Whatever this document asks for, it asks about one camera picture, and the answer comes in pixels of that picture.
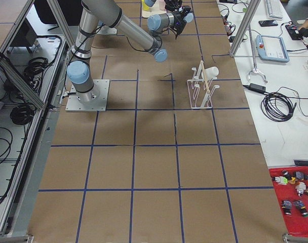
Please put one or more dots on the cream plastic tray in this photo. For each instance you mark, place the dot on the cream plastic tray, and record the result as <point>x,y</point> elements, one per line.
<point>154,9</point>

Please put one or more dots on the white keyboard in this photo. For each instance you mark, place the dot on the white keyboard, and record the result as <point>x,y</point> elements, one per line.
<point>274,9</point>

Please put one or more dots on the red parts tray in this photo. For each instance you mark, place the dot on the red parts tray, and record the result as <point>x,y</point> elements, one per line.
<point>291,187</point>

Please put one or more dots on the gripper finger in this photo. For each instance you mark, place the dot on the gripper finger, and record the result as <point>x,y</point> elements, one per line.
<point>178,31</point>

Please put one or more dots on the yellow plastic cup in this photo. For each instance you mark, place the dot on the yellow plastic cup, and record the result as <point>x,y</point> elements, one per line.
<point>145,7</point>

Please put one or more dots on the black smartphone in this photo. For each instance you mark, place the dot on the black smartphone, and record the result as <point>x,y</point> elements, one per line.
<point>267,23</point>

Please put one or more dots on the reacher grabber tool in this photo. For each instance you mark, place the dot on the reacher grabber tool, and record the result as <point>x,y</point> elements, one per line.
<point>255,70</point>

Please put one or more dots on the white plastic cup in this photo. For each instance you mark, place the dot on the white plastic cup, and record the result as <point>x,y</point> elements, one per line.
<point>210,72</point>

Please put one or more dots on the black power adapter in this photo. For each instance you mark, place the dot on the black power adapter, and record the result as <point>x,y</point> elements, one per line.
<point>257,88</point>

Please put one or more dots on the pink plastic cup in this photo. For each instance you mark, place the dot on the pink plastic cup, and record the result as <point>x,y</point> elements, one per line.
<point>161,4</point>

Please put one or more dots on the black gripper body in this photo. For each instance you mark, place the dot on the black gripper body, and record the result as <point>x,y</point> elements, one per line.
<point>173,3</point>
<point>178,18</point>

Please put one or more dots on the aluminium frame post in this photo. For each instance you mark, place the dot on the aluminium frame post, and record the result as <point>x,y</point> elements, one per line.
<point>244,26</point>

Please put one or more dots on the white wire cup rack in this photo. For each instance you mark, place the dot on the white wire cup rack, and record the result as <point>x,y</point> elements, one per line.
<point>201,89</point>

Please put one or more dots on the teach pendant tablet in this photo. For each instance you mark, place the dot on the teach pendant tablet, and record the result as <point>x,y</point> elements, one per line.
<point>272,48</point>

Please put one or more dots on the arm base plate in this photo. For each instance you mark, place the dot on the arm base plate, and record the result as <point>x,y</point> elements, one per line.
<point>94,100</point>
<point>102,29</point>

